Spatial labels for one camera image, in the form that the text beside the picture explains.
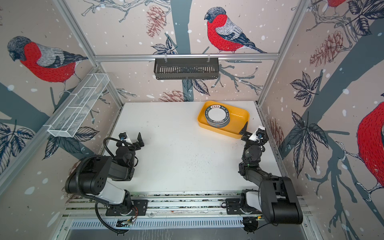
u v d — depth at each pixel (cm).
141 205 74
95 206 68
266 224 69
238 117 110
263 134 65
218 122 101
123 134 75
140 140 84
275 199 43
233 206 74
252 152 62
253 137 70
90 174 46
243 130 81
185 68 107
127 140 77
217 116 108
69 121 71
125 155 68
